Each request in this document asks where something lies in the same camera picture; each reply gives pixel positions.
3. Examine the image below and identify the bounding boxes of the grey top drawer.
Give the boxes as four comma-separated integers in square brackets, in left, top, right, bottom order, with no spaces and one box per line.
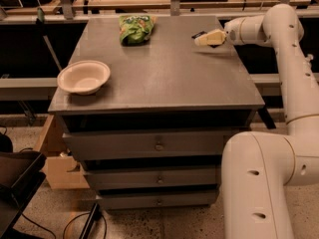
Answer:
[63,129,235,160]

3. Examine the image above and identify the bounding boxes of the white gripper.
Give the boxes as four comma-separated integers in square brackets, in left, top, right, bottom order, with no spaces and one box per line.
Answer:
[194,21,240,46]

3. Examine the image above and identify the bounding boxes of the wooden crate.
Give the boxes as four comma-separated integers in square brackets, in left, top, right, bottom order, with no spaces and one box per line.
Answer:
[34,115,89,189]

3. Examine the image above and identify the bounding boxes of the dark blue rxbar wrapper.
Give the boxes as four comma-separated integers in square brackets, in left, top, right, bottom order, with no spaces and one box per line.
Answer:
[191,31,206,39]

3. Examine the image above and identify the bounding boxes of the grey drawer cabinet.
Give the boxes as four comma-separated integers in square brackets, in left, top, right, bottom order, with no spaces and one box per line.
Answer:
[49,16,264,197]

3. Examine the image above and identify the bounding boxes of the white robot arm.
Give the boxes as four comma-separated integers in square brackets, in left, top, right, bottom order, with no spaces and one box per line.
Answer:
[194,4,319,239]

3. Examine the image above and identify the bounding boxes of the green chip bag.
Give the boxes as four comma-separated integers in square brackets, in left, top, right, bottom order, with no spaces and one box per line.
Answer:
[119,15,157,46]

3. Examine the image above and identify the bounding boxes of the grey middle drawer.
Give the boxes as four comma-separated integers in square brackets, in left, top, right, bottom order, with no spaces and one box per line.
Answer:
[84,166,220,190]

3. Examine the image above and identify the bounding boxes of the black floor cable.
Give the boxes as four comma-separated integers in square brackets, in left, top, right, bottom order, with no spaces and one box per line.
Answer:
[13,196,108,239]

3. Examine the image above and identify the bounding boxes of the black tray stand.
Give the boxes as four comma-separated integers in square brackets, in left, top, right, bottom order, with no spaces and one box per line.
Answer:
[0,151,46,239]

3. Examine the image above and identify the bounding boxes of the grey drawer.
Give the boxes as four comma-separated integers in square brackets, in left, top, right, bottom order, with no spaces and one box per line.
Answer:
[63,129,235,160]
[84,166,220,190]
[96,189,218,210]

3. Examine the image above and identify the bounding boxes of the white paper bowl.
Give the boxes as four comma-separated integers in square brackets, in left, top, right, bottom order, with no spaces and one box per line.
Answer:
[57,60,111,95]

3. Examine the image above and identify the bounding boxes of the grey bottom drawer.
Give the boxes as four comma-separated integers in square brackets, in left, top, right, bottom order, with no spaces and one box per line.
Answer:
[96,189,218,210]

